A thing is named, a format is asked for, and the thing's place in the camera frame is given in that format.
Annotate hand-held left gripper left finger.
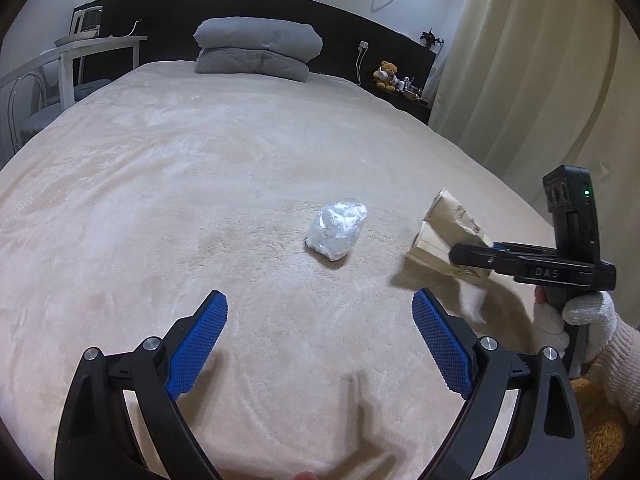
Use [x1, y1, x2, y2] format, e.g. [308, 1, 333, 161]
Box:
[52, 290, 229, 480]

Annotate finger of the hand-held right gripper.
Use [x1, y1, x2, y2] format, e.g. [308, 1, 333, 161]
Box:
[448, 241, 523, 278]
[491, 241, 596, 263]

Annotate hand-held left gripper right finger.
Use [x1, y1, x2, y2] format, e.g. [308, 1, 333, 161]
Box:
[411, 288, 591, 480]

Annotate brown paper bag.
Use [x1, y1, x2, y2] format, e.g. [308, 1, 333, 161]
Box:
[405, 187, 493, 281]

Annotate clear plastic bag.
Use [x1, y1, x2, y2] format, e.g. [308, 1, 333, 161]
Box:
[304, 199, 370, 262]

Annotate person's right hand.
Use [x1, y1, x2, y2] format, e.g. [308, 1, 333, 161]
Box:
[532, 290, 620, 361]

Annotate beige bed blanket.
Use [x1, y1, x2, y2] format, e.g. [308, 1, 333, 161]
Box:
[0, 60, 571, 480]

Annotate cream curtain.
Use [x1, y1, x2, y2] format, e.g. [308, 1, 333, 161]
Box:
[430, 0, 640, 196]

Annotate orange fuzzy clothing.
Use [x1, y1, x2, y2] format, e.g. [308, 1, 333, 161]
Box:
[570, 377, 633, 480]

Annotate group of small bottles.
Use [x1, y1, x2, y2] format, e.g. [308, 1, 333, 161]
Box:
[397, 75, 428, 106]

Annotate brown teddy bear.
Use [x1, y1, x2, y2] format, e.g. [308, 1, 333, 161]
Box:
[372, 61, 401, 93]

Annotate folded grey quilt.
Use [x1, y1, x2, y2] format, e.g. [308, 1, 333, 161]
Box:
[193, 16, 323, 82]

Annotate white table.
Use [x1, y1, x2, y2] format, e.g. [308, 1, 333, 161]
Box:
[0, 35, 149, 158]

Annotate black headboard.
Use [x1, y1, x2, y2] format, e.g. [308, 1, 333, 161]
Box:
[72, 0, 436, 126]

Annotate small countertop appliance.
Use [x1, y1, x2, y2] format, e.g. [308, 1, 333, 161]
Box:
[70, 6, 104, 38]

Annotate white charger with cable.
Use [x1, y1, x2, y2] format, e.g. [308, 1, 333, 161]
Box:
[356, 40, 371, 86]

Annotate metal frame chair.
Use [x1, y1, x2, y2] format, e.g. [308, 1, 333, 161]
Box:
[7, 65, 111, 151]

